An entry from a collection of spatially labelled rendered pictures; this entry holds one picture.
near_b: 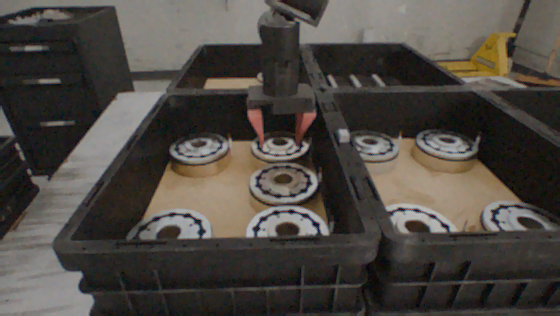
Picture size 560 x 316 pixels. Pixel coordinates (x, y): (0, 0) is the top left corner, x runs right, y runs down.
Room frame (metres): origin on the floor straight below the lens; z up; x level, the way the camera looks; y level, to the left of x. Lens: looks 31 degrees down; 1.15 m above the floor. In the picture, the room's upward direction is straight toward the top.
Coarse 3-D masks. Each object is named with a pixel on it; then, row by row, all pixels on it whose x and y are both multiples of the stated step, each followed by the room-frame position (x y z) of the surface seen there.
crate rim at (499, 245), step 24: (480, 96) 0.58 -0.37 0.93; (336, 120) 0.47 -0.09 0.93; (552, 144) 0.40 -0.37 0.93; (360, 168) 0.34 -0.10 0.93; (384, 216) 0.25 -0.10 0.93; (384, 240) 0.23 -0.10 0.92; (408, 240) 0.22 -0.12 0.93; (432, 240) 0.22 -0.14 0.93; (456, 240) 0.22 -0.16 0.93; (480, 240) 0.22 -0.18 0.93; (504, 240) 0.22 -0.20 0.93; (528, 240) 0.22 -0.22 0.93; (552, 240) 0.22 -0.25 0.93
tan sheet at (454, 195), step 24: (408, 144) 0.58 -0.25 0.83; (408, 168) 0.49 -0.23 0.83; (480, 168) 0.49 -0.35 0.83; (384, 192) 0.42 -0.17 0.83; (408, 192) 0.42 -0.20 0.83; (432, 192) 0.42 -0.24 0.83; (456, 192) 0.42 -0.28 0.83; (480, 192) 0.42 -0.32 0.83; (504, 192) 0.42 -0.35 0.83; (456, 216) 0.37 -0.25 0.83
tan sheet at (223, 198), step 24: (240, 144) 0.58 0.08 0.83; (168, 168) 0.49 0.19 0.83; (240, 168) 0.49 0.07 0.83; (312, 168) 0.49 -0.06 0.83; (168, 192) 0.42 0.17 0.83; (192, 192) 0.42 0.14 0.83; (216, 192) 0.42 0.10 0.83; (240, 192) 0.42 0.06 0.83; (144, 216) 0.37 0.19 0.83; (216, 216) 0.37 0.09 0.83; (240, 216) 0.37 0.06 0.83
